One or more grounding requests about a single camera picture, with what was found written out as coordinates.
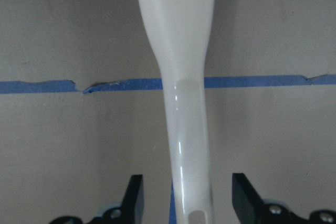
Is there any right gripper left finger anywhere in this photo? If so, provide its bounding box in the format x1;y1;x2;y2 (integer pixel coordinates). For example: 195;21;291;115
48;174;145;224

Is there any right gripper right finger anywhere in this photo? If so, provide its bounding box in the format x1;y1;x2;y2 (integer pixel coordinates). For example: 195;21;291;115
232;173;335;223

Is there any white hand brush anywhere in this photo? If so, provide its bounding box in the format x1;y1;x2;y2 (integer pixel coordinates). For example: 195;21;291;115
138;0;215;223

